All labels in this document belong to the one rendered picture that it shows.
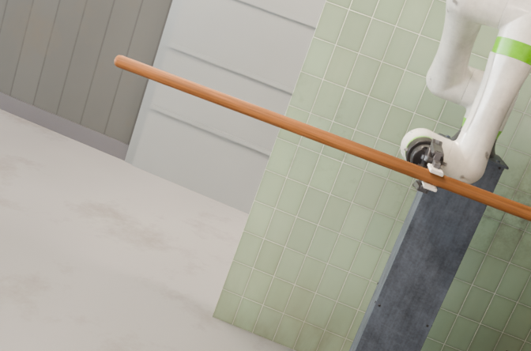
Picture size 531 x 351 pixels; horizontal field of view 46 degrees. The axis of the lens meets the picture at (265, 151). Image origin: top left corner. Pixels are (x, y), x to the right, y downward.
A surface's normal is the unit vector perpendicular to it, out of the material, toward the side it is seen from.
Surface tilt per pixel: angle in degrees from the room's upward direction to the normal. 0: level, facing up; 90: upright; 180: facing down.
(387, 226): 90
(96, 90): 90
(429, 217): 90
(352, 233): 90
